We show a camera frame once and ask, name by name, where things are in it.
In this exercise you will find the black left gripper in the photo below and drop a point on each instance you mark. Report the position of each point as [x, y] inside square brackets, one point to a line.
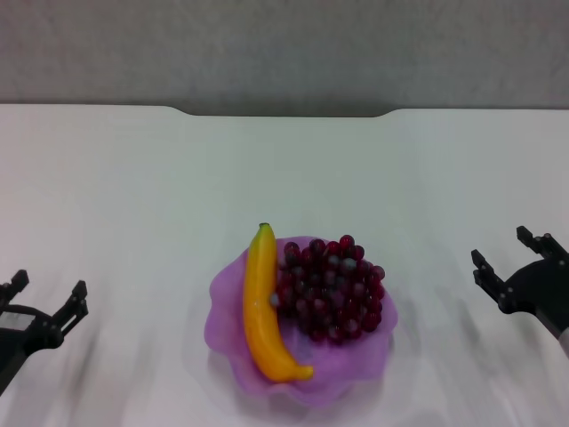
[24, 333]

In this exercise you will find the dark red grape bunch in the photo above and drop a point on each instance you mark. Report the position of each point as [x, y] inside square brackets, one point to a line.
[333, 293]

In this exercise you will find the yellow plastic banana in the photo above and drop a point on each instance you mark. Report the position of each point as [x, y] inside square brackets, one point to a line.
[260, 311]

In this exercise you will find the purple wavy plastic bowl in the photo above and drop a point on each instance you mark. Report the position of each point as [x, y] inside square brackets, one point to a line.
[347, 360]

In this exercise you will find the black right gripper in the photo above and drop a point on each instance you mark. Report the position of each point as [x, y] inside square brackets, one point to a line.
[533, 289]

